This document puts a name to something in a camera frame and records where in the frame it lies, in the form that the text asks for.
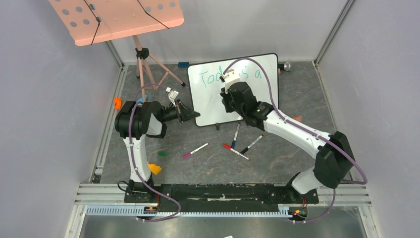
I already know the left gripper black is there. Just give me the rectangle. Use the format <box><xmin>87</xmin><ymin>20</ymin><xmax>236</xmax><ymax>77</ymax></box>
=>
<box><xmin>160</xmin><ymin>99</ymin><xmax>200</xmax><ymax>123</ymax></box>

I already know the white whiteboard black frame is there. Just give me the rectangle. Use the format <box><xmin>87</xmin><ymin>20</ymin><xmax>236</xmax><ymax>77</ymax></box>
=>
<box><xmin>187</xmin><ymin>53</ymin><xmax>279</xmax><ymax>131</ymax></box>

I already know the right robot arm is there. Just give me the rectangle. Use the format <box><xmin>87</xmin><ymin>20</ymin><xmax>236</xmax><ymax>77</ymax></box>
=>
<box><xmin>220</xmin><ymin>82</ymin><xmax>354</xmax><ymax>202</ymax></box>

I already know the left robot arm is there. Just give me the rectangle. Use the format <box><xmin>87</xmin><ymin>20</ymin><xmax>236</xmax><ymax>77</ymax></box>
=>
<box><xmin>114</xmin><ymin>99</ymin><xmax>201</xmax><ymax>203</ymax></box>

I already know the blue capped whiteboard marker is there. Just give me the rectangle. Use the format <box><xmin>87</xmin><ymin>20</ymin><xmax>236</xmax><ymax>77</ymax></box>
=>
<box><xmin>231</xmin><ymin>122</ymin><xmax>240</xmax><ymax>148</ymax></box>

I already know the magenta capped whiteboard marker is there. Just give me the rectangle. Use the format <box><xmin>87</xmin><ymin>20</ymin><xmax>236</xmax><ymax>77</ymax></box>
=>
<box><xmin>183</xmin><ymin>142</ymin><xmax>210</xmax><ymax>159</ymax></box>

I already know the red capped whiteboard marker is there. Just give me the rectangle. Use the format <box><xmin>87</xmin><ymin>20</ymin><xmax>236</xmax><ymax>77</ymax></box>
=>
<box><xmin>223</xmin><ymin>143</ymin><xmax>251</xmax><ymax>161</ymax></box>

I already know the black capped whiteboard marker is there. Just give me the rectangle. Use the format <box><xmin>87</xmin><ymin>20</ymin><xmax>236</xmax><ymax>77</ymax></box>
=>
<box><xmin>240</xmin><ymin>134</ymin><xmax>263</xmax><ymax>154</ymax></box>

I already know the blue cylinder tube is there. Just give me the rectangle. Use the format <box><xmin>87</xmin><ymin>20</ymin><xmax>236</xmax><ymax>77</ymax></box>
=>
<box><xmin>137</xmin><ymin>95</ymin><xmax>149</xmax><ymax>104</ymax></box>

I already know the blue lego brick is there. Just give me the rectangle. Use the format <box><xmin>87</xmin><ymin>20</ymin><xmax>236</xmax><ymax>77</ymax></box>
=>
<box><xmin>178</xmin><ymin>61</ymin><xmax>190</xmax><ymax>68</ymax></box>

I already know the black microphone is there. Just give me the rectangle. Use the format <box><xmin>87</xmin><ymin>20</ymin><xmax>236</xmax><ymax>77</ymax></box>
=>
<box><xmin>278</xmin><ymin>62</ymin><xmax>292</xmax><ymax>72</ymax></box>

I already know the yellow stepped block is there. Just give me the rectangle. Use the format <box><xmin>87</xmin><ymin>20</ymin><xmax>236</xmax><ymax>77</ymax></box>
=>
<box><xmin>148</xmin><ymin>163</ymin><xmax>162</xmax><ymax>176</ymax></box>

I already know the orange plastic piece right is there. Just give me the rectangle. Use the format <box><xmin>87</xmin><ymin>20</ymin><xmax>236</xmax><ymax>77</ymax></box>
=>
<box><xmin>293</xmin><ymin>116</ymin><xmax>302</xmax><ymax>122</ymax></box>

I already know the orange piece left edge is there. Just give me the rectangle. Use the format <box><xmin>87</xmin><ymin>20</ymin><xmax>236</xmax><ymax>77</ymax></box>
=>
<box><xmin>113</xmin><ymin>97</ymin><xmax>122</xmax><ymax>110</ymax></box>

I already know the pink music stand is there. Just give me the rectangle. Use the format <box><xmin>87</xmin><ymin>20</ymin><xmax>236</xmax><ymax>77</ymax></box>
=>
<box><xmin>50</xmin><ymin>0</ymin><xmax>185</xmax><ymax>86</ymax></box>

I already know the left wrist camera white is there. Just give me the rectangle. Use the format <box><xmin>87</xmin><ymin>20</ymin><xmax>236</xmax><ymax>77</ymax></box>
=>
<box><xmin>166</xmin><ymin>87</ymin><xmax>179</xmax><ymax>106</ymax></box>

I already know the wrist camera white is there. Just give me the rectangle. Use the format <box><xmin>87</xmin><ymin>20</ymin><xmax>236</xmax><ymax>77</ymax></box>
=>
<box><xmin>219</xmin><ymin>69</ymin><xmax>240</xmax><ymax>94</ymax></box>
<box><xmin>166</xmin><ymin>87</ymin><xmax>179</xmax><ymax>106</ymax></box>

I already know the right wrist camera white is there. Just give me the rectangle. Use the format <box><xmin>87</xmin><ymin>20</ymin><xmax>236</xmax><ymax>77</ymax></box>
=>
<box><xmin>219</xmin><ymin>69</ymin><xmax>240</xmax><ymax>94</ymax></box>

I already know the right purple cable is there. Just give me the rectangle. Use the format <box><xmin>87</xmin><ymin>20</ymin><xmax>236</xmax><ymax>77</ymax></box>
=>
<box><xmin>222</xmin><ymin>57</ymin><xmax>369</xmax><ymax>225</ymax></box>

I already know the purple cable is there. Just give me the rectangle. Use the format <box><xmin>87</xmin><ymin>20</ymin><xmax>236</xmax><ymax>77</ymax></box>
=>
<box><xmin>127</xmin><ymin>83</ymin><xmax>182</xmax><ymax>223</ymax></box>
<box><xmin>222</xmin><ymin>57</ymin><xmax>369</xmax><ymax>225</ymax></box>

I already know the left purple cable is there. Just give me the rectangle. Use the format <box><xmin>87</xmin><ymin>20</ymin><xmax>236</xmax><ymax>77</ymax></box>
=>
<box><xmin>127</xmin><ymin>83</ymin><xmax>182</xmax><ymax>223</ymax></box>

